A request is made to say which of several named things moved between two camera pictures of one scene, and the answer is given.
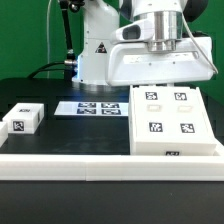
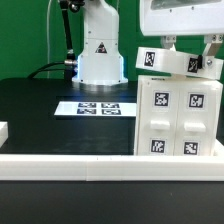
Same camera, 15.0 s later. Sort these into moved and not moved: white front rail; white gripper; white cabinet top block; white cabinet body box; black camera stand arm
Moved: white cabinet body box; white gripper; white cabinet top block
Not moved: black camera stand arm; white front rail
